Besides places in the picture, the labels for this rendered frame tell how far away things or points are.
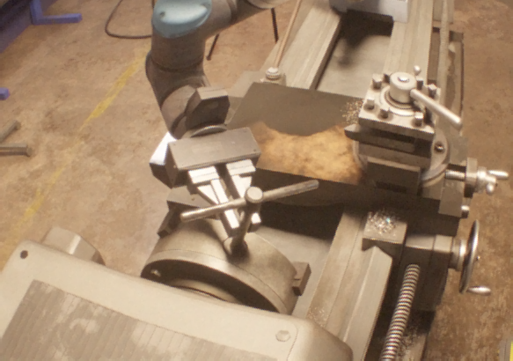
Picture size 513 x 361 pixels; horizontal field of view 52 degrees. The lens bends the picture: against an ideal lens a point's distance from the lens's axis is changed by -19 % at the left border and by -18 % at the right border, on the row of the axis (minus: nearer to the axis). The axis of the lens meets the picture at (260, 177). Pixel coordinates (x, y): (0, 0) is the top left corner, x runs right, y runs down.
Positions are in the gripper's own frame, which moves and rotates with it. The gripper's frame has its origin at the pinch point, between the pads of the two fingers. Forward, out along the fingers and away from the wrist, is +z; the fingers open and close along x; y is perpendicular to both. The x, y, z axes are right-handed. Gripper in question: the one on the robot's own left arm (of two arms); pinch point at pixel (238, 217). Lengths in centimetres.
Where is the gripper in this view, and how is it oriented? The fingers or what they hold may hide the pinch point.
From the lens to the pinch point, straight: 87.1
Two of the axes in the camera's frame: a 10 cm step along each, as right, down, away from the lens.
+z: 3.9, 7.9, -4.8
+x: -8.9, 1.8, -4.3
